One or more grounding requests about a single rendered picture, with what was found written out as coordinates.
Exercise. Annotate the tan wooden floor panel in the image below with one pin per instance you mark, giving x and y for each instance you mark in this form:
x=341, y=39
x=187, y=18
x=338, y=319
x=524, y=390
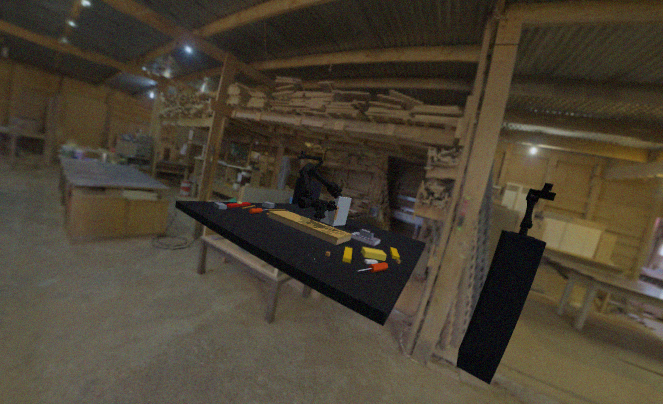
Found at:
x=314, y=228

